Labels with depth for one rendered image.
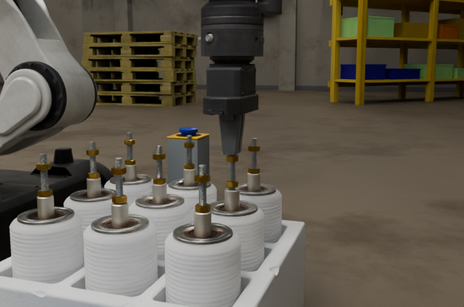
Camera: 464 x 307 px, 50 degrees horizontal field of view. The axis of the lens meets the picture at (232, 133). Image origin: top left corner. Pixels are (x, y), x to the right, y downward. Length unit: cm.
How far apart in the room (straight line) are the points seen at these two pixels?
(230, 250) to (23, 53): 68
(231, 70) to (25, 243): 36
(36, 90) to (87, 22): 1011
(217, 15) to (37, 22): 62
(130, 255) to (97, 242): 4
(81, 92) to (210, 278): 61
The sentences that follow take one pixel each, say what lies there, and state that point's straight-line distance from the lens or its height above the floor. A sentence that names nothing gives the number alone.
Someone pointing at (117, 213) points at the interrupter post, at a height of 27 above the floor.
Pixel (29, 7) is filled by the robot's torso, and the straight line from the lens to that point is 124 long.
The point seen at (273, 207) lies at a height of 23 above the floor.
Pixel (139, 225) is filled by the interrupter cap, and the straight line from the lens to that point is 68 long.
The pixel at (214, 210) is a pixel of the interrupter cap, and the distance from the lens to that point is 74.
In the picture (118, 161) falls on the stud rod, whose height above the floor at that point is 34.
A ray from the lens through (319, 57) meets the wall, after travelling 947.
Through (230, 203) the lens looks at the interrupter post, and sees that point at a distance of 74.
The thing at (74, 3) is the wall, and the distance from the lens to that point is 1134.
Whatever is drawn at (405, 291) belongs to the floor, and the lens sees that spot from 114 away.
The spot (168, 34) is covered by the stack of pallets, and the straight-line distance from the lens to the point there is 563.
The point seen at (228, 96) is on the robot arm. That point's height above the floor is 42.
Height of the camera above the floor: 46
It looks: 8 degrees down
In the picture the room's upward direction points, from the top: straight up
